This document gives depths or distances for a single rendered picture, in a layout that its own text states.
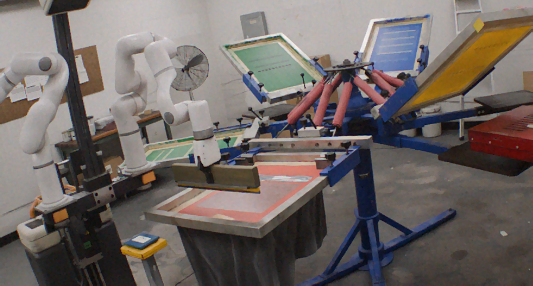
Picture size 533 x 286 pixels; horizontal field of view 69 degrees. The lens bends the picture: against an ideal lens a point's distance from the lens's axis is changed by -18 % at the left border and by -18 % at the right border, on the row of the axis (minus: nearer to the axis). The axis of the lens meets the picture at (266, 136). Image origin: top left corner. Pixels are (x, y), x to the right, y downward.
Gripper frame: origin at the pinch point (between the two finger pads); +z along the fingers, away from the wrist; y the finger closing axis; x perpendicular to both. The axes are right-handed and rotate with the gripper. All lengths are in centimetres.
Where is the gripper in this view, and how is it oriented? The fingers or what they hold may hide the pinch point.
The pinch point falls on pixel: (212, 176)
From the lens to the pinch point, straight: 175.9
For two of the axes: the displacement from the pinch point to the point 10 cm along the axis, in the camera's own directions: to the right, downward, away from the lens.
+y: -5.5, 2.8, -7.9
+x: 8.2, -0.2, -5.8
